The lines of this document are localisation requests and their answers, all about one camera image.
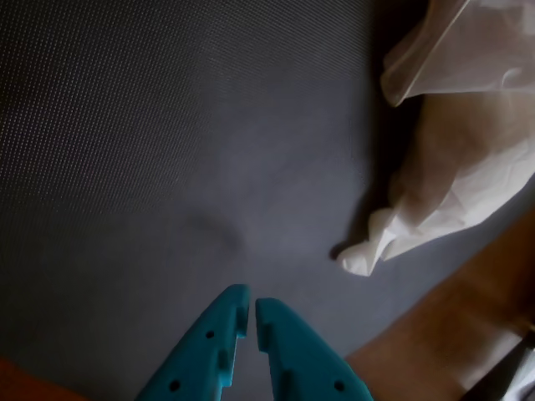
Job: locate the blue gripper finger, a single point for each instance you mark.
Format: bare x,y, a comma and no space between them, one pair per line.
196,359
301,355

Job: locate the grey rubber mat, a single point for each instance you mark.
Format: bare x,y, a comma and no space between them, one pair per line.
167,146

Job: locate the white latex glove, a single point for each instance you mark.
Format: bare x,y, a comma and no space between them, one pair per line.
455,138

